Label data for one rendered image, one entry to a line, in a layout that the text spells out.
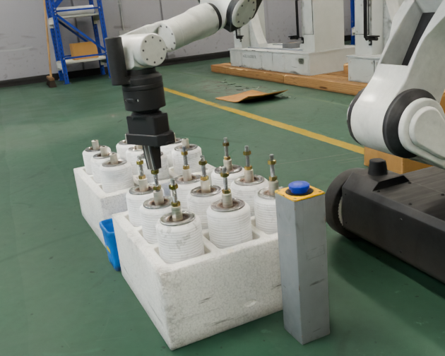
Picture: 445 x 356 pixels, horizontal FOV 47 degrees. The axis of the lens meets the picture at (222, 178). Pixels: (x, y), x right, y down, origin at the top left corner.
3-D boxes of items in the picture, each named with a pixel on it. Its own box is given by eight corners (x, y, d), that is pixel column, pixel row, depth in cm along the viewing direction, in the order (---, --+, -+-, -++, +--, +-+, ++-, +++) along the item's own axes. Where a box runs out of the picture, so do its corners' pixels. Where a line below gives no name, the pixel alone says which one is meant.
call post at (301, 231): (311, 318, 112) (304, 184, 103) (330, 334, 106) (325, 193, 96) (283, 328, 109) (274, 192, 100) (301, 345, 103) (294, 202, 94)
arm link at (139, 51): (148, 85, 116) (141, 32, 112) (176, 86, 108) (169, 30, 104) (104, 93, 109) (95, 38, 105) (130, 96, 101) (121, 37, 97)
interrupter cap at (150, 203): (179, 205, 116) (179, 203, 115) (147, 212, 113) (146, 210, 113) (171, 196, 122) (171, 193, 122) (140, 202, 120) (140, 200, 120)
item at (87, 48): (95, 56, 678) (92, 41, 671) (99, 57, 655) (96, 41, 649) (71, 59, 667) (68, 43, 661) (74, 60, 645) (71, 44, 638)
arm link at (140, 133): (115, 145, 113) (107, 92, 110) (145, 135, 121) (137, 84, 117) (159, 149, 106) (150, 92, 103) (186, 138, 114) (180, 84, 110)
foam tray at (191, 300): (247, 238, 154) (242, 181, 149) (325, 294, 121) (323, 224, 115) (121, 275, 139) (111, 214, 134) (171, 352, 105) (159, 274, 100)
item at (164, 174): (167, 201, 171) (160, 149, 166) (178, 210, 163) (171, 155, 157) (140, 208, 167) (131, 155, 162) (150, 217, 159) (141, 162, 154)
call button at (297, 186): (301, 188, 101) (301, 179, 100) (313, 193, 97) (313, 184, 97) (285, 193, 99) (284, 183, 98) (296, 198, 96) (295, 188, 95)
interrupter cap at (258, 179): (228, 182, 128) (227, 179, 128) (251, 175, 132) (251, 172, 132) (246, 188, 122) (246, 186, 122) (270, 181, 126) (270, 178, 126)
